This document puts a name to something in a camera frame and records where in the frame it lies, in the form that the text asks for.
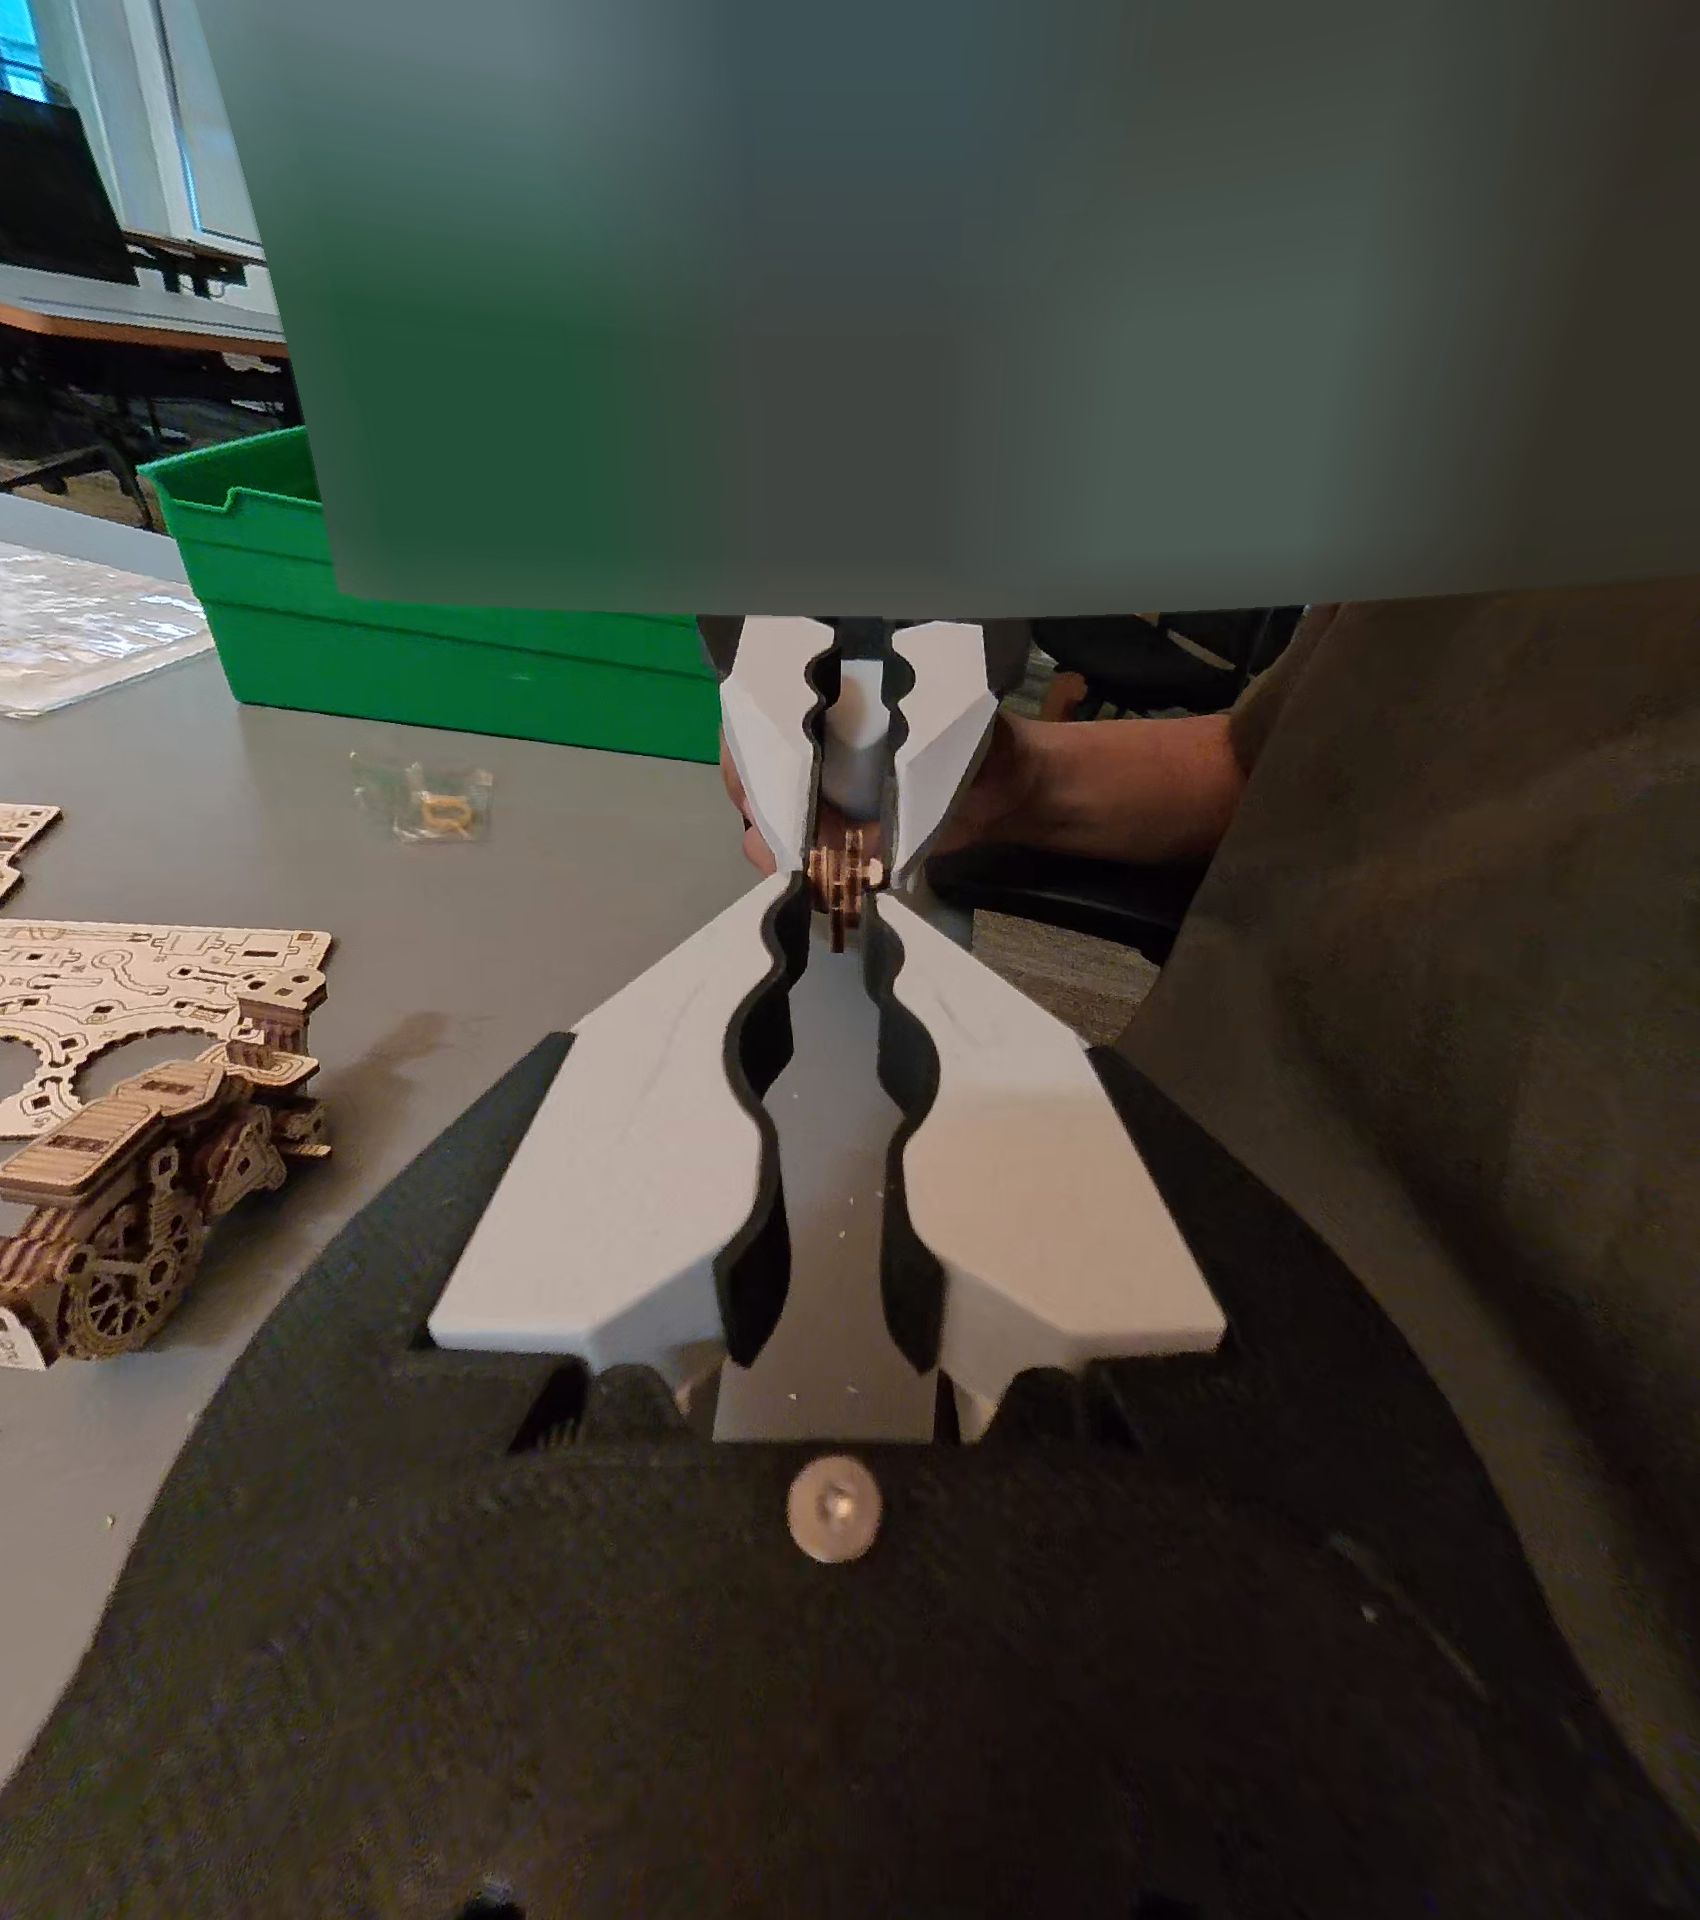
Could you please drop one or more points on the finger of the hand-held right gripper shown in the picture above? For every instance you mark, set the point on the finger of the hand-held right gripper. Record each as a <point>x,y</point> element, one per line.
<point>766,736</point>
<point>947,721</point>

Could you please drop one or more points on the grey desk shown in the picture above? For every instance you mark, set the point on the grey desk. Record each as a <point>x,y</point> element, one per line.
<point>189,855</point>

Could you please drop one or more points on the green plastic bin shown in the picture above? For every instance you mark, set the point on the green plastic bin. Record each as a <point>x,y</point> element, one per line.
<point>414,676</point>

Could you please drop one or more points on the wooden model motorcycle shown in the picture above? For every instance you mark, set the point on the wooden model motorcycle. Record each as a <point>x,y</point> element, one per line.
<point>130,1200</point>

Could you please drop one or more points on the wooden sheet with round holes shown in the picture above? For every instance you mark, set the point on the wooden sheet with round holes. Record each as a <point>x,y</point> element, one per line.
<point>264,948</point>

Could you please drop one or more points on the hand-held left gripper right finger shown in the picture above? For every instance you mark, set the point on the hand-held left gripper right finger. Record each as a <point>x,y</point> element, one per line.
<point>1060,1200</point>

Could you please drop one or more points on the wooden edged background table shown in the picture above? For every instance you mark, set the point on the wooden edged background table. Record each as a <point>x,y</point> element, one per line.
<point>70,308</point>

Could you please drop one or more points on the small wooden cross part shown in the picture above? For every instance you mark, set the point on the small wooden cross part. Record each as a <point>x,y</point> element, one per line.
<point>835,886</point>

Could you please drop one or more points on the clear plastic sleeve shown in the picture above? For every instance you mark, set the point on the clear plastic sleeve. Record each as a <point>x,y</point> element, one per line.
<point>39,616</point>

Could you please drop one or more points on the person's right hand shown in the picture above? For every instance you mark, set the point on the person's right hand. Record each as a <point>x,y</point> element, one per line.
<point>1029,788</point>

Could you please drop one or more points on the person's right forearm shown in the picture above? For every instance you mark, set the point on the person's right forearm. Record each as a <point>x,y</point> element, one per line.
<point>1165,788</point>

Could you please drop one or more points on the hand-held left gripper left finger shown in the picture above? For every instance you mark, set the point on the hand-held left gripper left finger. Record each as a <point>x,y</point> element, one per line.
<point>594,1200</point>

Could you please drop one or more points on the clear bag with rubber bands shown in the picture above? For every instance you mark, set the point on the clear bag with rubber bands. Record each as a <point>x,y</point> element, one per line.
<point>423,803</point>

